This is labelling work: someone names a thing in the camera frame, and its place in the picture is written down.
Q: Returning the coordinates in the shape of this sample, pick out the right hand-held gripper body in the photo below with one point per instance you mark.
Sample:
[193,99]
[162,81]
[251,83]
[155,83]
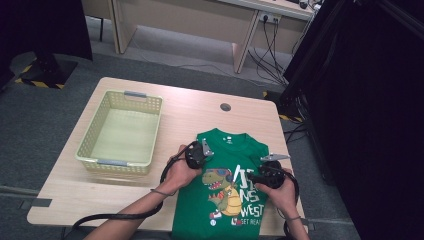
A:
[271,175]

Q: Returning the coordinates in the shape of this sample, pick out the grey floor tape piece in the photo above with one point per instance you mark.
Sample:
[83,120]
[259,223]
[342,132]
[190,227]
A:
[308,224]
[40,202]

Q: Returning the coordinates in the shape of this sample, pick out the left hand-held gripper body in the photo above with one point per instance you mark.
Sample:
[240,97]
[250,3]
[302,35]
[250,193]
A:
[195,156]

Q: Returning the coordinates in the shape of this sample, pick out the black stand base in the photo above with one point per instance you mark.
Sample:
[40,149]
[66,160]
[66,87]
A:
[50,71]

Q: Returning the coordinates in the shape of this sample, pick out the yellow black hazard tape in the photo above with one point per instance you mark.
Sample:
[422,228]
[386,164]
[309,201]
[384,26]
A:
[40,84]
[290,118]

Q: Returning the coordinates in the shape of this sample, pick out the person's left hand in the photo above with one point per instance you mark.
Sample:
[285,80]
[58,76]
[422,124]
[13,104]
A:
[176,173]

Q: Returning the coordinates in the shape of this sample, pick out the white power socket strip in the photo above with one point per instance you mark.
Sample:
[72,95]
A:
[270,16]

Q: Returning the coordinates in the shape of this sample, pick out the thin grey wrist band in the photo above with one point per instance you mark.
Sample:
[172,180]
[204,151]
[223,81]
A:
[293,218]
[160,192]

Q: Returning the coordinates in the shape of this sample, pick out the black curtain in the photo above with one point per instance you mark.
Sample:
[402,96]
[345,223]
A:
[40,23]

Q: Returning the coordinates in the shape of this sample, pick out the black curtained frame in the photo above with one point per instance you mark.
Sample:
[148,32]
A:
[366,133]

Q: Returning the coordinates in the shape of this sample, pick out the beige wooden desk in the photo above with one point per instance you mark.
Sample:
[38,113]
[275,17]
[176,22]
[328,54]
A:
[200,16]

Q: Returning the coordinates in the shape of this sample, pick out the green dinosaur print t-shirt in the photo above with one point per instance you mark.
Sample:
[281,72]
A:
[233,156]

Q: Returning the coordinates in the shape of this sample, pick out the pale green plastic basket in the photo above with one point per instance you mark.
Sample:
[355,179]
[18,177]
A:
[126,133]

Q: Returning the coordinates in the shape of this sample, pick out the grey round table grommet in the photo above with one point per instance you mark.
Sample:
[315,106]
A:
[225,107]

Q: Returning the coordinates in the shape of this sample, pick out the person's right hand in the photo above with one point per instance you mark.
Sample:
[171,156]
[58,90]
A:
[283,200]

